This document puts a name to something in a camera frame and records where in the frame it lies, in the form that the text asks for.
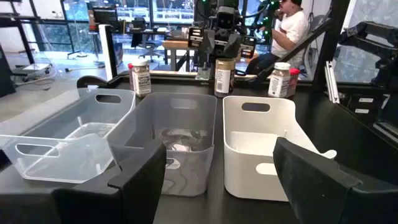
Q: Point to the black computer box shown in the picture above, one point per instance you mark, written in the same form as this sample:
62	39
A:
4	74

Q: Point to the black angled frame bracket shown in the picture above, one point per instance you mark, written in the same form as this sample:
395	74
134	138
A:
373	37

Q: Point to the grey office chair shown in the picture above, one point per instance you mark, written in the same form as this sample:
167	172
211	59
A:
315	37

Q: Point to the black table clamp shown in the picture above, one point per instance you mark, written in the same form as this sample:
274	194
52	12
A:
90	81

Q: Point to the wooden desk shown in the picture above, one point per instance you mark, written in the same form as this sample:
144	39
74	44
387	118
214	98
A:
174	45

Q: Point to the person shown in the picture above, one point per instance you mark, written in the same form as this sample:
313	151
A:
292	31

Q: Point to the white plastic bin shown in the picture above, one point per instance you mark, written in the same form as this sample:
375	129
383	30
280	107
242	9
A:
248	180

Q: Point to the black diagonal frame brace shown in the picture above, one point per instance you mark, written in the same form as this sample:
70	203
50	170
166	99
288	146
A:
295	49

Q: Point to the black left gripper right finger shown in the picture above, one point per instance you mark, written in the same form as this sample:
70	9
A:
311	186

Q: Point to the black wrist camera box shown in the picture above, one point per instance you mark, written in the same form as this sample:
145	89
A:
226	17

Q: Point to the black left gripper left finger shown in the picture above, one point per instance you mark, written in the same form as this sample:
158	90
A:
133	193

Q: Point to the white floor post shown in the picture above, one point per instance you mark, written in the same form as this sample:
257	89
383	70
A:
104	53

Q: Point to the silver aluminium bars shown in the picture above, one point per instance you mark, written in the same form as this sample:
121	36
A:
332	84

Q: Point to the black vertical frame post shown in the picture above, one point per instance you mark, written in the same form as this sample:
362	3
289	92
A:
329	46

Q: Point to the black desk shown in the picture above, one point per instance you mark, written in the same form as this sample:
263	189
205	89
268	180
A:
18	21

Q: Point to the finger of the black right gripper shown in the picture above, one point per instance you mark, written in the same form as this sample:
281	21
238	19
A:
248	47
196	38

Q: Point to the gold lid spice jar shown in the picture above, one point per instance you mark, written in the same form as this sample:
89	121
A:
224	79

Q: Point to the black monitor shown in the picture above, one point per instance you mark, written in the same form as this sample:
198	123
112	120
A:
105	18

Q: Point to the black office chair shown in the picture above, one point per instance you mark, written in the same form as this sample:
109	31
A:
149	46

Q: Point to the white floor platform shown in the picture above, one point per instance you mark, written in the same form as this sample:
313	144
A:
35	68

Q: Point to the clear plastic bin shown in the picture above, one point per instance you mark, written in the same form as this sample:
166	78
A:
77	155

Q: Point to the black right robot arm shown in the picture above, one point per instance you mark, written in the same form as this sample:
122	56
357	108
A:
206	62

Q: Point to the grey translucent plastic bin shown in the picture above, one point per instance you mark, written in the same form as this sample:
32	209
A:
186	174

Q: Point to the black box white labels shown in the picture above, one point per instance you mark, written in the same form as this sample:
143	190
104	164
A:
363	105

